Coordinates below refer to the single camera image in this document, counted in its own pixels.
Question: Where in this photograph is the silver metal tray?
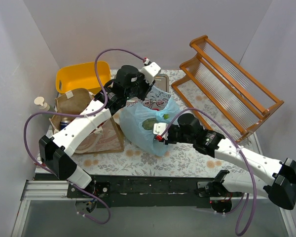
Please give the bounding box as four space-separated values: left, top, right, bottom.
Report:
154 74 169 92

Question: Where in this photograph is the yellow plastic basket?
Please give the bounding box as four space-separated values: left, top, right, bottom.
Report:
55 62 101 94

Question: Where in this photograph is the aluminium frame rail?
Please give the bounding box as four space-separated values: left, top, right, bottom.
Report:
21 179 287 201

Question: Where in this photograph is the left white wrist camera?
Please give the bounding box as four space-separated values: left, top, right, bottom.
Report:
140 58 161 85

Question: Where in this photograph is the blue drink can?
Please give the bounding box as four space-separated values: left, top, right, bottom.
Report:
59 118 72 130

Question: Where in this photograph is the green pump bottle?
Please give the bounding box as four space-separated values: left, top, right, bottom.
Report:
34 96 55 112

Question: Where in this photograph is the orange wooden rack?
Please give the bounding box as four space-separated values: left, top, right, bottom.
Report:
172 35 284 143

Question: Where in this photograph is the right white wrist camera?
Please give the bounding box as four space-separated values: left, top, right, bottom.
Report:
153 122 168 141

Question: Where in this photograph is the brown burlap tote bag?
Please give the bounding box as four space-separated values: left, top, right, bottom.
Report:
55 88 124 154

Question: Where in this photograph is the green melon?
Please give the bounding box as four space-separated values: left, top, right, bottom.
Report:
142 118 158 131

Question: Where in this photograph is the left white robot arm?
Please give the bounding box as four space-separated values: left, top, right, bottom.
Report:
39 62 161 198

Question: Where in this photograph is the light blue plastic bag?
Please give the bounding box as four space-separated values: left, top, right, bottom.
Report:
119 86 180 156

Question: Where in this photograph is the floral table mat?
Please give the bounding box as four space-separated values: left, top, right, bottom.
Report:
34 69 262 179

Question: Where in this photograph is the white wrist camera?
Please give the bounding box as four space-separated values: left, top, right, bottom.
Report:
153 122 168 141
140 58 161 85

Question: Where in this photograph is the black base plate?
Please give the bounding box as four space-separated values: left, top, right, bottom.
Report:
67 175 245 209

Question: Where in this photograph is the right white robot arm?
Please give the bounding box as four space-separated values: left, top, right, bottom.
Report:
153 113 296 210

